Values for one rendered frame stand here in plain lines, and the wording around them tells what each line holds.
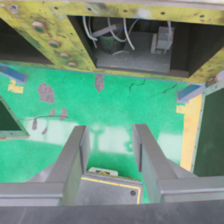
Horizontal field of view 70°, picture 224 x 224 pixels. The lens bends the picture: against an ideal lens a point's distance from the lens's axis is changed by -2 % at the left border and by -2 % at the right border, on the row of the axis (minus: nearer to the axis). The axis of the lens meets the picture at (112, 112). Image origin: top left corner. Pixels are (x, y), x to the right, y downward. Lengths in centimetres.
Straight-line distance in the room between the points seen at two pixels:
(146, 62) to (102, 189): 98
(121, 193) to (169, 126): 75
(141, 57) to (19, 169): 164
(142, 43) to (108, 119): 89
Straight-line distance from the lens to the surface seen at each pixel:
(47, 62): 108
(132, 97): 164
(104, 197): 140
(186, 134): 169
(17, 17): 69
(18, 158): 201
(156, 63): 93
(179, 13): 52
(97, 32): 81
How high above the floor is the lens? 161
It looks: 81 degrees down
